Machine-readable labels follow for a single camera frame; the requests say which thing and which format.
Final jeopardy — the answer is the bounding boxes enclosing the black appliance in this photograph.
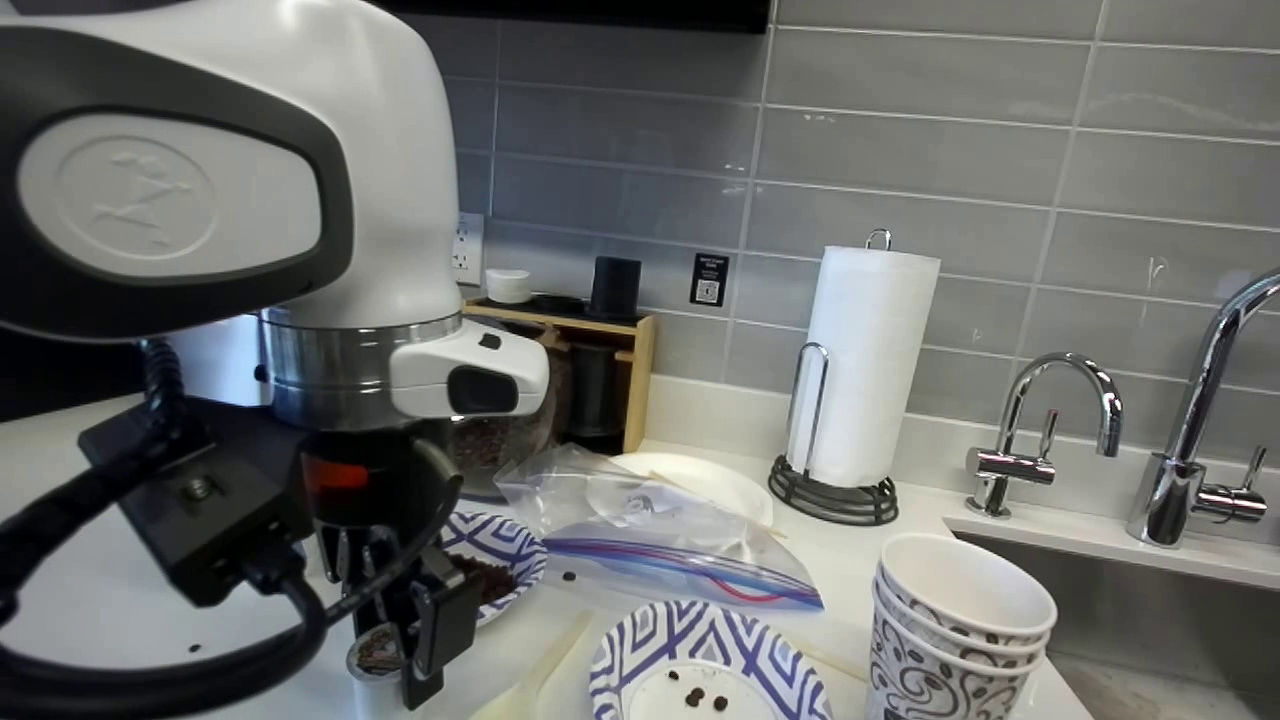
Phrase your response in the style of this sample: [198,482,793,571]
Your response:
[0,333,153,423]

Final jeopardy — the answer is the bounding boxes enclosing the small white cup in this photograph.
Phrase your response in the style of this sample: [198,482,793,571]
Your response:
[481,266,537,310]

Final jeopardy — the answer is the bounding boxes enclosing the white wall outlet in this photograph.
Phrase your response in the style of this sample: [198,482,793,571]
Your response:
[455,217,487,289]

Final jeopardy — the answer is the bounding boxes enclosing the black wall switch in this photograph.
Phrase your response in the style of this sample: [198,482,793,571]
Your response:
[687,248,733,314]

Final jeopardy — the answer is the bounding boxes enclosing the stacked patterned paper cup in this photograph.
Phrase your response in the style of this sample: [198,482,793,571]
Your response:
[862,605,1040,720]
[877,532,1061,653]
[873,585,1054,676]

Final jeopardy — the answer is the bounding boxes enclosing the white paper towel roll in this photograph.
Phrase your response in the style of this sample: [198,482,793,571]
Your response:
[783,239,944,492]

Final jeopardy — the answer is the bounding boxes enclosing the steel sink basin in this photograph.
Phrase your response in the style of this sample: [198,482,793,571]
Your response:
[986,532,1280,720]

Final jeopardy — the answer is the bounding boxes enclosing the wooden holder box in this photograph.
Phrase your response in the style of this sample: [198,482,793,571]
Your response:
[461,298,661,455]

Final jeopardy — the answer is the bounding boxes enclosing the small chrome faucet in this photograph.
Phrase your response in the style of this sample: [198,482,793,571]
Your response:
[963,350,1128,521]

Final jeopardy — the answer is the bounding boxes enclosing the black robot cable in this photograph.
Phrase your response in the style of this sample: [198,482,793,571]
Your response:
[0,436,468,720]

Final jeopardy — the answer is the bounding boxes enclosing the black wire towel holder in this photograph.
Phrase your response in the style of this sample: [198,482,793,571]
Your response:
[766,227,905,530]

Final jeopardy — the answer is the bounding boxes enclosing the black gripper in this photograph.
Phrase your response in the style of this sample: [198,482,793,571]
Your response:
[292,430,487,712]

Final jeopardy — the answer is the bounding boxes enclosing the clear zip plastic bag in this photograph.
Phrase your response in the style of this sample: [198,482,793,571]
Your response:
[496,455,829,615]

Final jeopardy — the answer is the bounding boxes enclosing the black cylinder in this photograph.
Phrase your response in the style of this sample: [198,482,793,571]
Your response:
[589,253,645,330]

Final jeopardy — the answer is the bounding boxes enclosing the dark overhead cabinet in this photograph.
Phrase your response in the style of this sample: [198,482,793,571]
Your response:
[372,0,776,36]

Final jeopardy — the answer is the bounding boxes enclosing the tall chrome faucet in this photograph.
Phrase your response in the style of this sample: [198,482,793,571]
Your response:
[1128,266,1280,549]

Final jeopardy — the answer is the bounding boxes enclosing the blue patterned paper plate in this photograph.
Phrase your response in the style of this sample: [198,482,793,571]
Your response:
[583,595,835,720]
[437,495,554,628]

